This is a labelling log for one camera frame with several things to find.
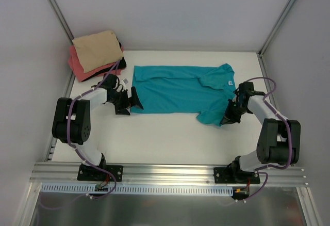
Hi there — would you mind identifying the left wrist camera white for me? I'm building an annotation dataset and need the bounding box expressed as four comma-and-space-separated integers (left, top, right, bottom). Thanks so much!
116, 79, 128, 92

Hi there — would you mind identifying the left aluminium frame post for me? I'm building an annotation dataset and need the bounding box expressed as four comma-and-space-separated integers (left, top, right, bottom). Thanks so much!
47, 0, 74, 43

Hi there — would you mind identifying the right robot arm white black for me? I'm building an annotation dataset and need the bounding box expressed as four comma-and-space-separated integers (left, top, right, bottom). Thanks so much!
214, 80, 301, 184

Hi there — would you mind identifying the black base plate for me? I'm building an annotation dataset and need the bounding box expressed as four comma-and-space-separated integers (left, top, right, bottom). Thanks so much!
77, 164, 123, 182
213, 167, 260, 184

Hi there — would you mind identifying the beige folded t shirt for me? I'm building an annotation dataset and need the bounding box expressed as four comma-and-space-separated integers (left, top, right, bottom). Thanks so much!
73, 30, 123, 73

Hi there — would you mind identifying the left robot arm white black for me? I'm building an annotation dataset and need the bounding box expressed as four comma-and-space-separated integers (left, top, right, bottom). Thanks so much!
52, 74, 143, 181

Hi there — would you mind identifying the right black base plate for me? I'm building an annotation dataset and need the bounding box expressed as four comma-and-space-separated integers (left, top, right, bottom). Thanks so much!
213, 167, 260, 184

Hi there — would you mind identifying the teal t shirt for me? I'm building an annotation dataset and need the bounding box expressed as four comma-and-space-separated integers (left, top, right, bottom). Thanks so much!
130, 63, 236, 126

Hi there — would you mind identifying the aluminium mounting rail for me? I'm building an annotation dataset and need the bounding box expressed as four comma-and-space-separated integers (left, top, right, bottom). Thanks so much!
29, 162, 309, 187

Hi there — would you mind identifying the aluminium frame post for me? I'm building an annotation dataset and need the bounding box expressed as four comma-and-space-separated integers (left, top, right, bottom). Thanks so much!
258, 0, 298, 58
47, 0, 74, 43

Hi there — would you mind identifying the right aluminium frame post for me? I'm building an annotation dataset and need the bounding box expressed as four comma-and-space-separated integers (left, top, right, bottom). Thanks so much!
258, 0, 298, 58

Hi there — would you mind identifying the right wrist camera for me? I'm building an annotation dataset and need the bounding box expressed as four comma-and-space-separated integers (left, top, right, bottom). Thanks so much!
234, 82, 265, 102

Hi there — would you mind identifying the pink folded t shirt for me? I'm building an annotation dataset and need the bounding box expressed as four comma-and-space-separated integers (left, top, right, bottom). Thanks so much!
68, 45, 116, 82

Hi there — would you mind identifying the white slotted cable duct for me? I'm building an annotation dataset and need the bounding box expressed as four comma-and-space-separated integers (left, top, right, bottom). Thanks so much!
40, 183, 234, 197

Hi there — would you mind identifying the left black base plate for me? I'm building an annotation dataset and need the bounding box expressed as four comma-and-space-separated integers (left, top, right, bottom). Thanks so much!
77, 164, 123, 182

